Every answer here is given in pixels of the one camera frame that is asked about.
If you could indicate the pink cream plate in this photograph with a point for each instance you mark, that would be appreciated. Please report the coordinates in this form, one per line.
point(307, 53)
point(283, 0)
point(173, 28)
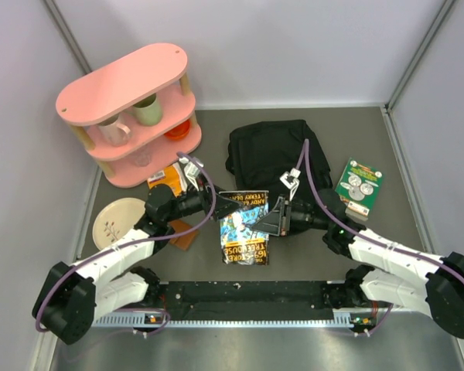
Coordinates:
point(115, 220)

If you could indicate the clear glass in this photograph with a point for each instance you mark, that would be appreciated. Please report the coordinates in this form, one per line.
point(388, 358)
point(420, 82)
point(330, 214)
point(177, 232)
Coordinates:
point(141, 157)

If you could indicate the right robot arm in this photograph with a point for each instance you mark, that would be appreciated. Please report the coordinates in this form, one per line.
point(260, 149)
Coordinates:
point(389, 271)

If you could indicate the orange bowl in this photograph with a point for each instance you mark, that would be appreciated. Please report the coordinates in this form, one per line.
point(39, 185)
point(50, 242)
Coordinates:
point(179, 132)

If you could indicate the Treehouse storey paperback book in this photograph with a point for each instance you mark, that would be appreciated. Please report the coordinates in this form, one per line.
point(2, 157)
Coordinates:
point(239, 243)

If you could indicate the slotted cable duct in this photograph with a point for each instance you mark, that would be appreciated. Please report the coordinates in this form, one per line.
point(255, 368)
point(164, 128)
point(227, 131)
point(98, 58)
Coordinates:
point(141, 319)

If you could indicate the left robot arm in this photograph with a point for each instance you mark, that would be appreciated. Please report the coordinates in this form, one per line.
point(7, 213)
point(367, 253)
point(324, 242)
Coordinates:
point(74, 296)

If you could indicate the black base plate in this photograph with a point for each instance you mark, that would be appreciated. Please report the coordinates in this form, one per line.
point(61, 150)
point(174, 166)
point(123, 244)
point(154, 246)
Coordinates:
point(316, 294)

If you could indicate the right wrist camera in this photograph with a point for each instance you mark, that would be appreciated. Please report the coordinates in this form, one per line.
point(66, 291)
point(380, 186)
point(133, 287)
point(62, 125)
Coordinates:
point(291, 181)

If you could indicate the pink three-tier shelf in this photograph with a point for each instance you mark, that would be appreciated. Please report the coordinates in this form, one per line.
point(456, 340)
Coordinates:
point(158, 68)

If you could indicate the orange paperback book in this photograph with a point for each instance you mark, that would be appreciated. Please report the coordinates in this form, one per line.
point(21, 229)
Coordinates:
point(171, 176)

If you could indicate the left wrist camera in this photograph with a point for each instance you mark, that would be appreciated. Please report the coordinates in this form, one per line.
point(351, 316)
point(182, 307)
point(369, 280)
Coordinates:
point(192, 172)

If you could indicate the pink mug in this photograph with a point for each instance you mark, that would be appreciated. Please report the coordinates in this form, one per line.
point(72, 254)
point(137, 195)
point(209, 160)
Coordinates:
point(115, 131)

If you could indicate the green puzzle book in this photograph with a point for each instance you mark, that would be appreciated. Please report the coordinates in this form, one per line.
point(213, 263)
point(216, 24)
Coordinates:
point(358, 187)

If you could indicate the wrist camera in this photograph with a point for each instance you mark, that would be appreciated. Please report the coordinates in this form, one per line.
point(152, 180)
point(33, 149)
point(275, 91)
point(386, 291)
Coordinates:
point(192, 172)
point(291, 181)

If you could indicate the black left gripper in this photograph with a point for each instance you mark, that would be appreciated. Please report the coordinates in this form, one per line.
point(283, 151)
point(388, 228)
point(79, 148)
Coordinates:
point(225, 206)

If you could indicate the green mug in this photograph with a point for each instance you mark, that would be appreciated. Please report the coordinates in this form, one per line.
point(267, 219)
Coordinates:
point(148, 111)

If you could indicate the brown leather wallet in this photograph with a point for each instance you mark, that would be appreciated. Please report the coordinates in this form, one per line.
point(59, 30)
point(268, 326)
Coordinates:
point(185, 241)

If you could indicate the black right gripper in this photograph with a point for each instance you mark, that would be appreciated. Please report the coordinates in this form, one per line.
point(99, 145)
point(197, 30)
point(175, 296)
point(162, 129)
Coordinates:
point(271, 223)

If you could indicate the black student backpack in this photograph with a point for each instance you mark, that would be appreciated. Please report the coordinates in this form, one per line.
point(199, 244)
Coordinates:
point(258, 154)

